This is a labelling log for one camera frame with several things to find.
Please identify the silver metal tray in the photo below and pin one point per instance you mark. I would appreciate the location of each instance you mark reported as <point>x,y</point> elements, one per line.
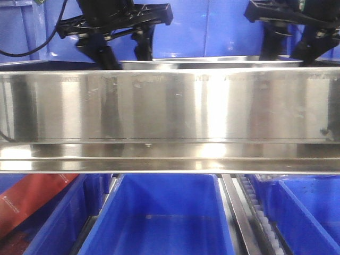
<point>214,62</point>

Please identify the stainless steel shelf front rail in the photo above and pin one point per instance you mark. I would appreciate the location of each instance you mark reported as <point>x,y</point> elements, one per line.
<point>224,121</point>

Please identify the blue bin lower centre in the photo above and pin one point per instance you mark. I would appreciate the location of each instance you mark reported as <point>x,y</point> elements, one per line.
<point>162,214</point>

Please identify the blue crate upper left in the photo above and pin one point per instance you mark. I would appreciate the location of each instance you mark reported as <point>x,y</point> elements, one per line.
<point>18,26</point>

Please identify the white roller track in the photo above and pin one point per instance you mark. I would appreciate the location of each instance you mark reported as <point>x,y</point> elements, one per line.
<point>262,227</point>

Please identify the blue bin lower right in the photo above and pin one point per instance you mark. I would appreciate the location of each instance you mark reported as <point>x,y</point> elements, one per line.
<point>305,210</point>

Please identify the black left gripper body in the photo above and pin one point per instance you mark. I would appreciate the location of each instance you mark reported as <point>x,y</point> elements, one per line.
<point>106,16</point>

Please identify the large blue crate behind tray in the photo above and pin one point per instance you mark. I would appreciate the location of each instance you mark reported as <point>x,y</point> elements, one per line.
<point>199,29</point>

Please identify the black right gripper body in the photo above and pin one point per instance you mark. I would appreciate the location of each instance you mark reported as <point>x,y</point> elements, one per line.
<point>277,15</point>

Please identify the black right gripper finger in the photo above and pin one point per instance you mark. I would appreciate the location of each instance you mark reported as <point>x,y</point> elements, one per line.
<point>274,34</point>
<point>314,43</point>

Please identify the blue bin lower left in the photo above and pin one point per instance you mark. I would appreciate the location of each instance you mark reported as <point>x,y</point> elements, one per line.
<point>55,227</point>

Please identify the blue bin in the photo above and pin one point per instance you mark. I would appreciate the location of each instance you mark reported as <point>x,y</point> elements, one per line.
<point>162,214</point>
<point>55,227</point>
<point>305,210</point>

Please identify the red packet in bin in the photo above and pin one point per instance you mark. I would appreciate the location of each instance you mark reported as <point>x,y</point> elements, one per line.
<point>28,195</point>

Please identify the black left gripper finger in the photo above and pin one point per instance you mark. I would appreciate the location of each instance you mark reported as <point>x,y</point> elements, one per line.
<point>144,39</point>
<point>96,48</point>

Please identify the steel divider rail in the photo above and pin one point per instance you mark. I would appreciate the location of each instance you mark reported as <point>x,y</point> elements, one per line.
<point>244,229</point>

